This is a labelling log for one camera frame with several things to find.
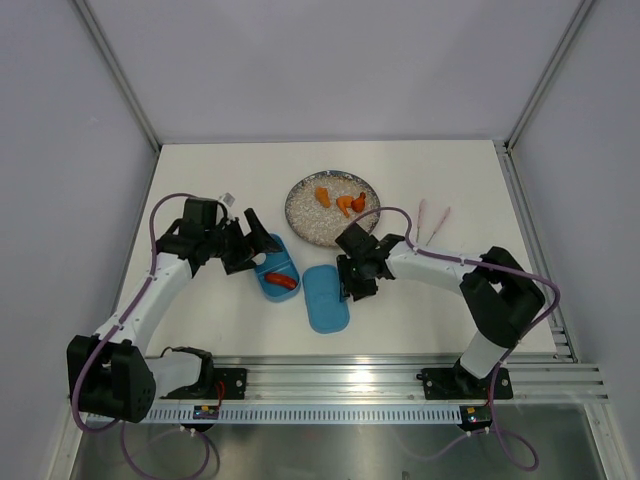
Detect blue lunch box lid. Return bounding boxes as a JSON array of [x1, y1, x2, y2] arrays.
[[302, 265, 350, 335]]

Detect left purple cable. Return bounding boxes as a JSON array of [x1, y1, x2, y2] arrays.
[[69, 193, 221, 476]]

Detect aluminium frame post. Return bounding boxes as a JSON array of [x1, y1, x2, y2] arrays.
[[504, 0, 599, 154], [70, 0, 162, 156]]

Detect orange fried nugget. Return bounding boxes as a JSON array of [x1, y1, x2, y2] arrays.
[[315, 187, 331, 208]]

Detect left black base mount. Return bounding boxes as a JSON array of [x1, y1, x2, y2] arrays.
[[162, 367, 248, 401]]

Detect left aluminium frame post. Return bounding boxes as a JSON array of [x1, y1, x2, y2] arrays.
[[70, 0, 162, 156]]

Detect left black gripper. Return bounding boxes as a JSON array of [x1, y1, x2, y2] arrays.
[[205, 209, 281, 274]]

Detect pink handled metal tongs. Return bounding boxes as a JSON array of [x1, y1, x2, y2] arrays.
[[415, 198, 451, 246]]

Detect aluminium rail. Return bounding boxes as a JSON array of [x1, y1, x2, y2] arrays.
[[214, 355, 609, 404], [493, 141, 581, 363]]

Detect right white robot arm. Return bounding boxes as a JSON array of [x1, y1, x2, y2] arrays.
[[336, 224, 545, 400]]

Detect right aluminium frame post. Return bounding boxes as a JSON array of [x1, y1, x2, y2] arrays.
[[504, 0, 599, 154]]

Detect blue lunch box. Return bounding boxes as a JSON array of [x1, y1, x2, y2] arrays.
[[254, 233, 301, 303]]

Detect white slotted cable duct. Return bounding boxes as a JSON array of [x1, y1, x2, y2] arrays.
[[142, 403, 462, 425]]

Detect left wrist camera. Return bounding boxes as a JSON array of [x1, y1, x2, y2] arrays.
[[179, 197, 228, 235]]

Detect purple cable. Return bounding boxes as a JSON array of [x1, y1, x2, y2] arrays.
[[69, 193, 221, 476], [344, 205, 562, 472]]

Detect red sausage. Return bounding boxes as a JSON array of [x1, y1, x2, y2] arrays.
[[264, 272, 298, 291]]

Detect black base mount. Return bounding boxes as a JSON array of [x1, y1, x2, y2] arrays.
[[162, 367, 248, 401], [416, 366, 492, 400]]

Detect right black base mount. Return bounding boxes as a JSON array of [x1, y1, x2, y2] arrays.
[[416, 366, 492, 400]]

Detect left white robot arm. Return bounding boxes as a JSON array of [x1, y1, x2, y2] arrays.
[[66, 198, 282, 430]]

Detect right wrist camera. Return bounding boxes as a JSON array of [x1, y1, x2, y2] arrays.
[[335, 223, 379, 259]]

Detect right side aluminium rail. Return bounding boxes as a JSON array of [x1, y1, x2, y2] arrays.
[[493, 141, 581, 363]]

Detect aluminium front rail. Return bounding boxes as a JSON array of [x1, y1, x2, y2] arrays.
[[214, 355, 609, 404]]

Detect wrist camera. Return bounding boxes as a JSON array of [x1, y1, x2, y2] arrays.
[[179, 197, 228, 235], [335, 223, 379, 259]]

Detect orange chicken drumstick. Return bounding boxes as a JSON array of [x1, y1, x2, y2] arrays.
[[350, 192, 366, 213]]

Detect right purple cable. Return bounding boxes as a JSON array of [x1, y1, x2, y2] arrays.
[[344, 205, 562, 472]]

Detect speckled round plate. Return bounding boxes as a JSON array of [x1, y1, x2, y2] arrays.
[[284, 170, 382, 248]]

